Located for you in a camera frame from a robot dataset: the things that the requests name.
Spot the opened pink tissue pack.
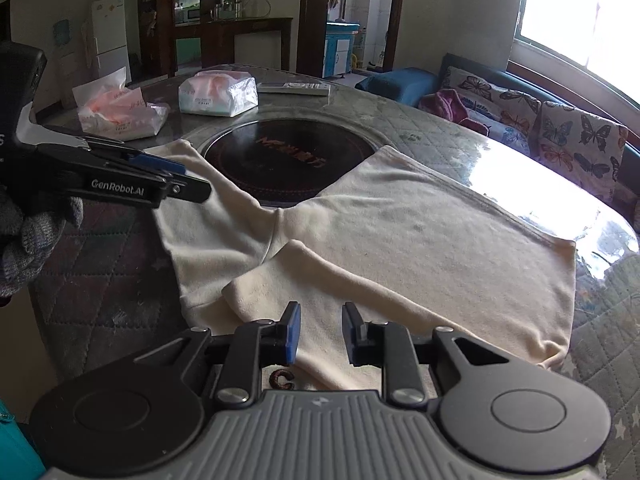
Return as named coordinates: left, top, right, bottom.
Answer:
left=73, top=67, right=170, bottom=142

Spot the dark wooden counter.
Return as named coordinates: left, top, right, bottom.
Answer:
left=160, top=18, right=293, bottom=77

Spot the white refrigerator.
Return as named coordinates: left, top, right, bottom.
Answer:
left=90, top=0, right=130, bottom=81

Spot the dark wooden shelf cabinet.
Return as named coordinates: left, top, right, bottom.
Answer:
left=138, top=0, right=224, bottom=78

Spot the sealed tissue pack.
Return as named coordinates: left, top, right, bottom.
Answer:
left=178, top=70, right=259, bottom=118

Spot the black round induction cooktop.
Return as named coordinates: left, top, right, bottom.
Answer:
left=202, top=118, right=375, bottom=207

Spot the magenta cloth on sofa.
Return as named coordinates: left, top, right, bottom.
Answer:
left=418, top=89, right=489, bottom=136

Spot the square butterfly cushion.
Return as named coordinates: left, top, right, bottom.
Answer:
left=537, top=101, right=629, bottom=203

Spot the grey gloved left hand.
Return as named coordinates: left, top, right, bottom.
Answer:
left=1, top=193, right=84, bottom=307

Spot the window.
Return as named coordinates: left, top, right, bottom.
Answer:
left=516, top=0, right=639, bottom=105

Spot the cream beige garment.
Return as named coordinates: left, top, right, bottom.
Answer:
left=154, top=141, right=576, bottom=389

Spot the blue corner sofa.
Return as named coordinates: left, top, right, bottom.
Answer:
left=356, top=54, right=639, bottom=229

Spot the teal bag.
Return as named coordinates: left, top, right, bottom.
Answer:
left=0, top=402, right=46, bottom=480

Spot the grey remote control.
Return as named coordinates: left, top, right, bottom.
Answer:
left=257, top=81, right=331, bottom=96

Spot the long butterfly cushion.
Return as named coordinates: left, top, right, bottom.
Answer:
left=442, top=66, right=541, bottom=156

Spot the blue white small cabinet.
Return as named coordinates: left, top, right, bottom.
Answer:
left=322, top=22, right=360, bottom=78

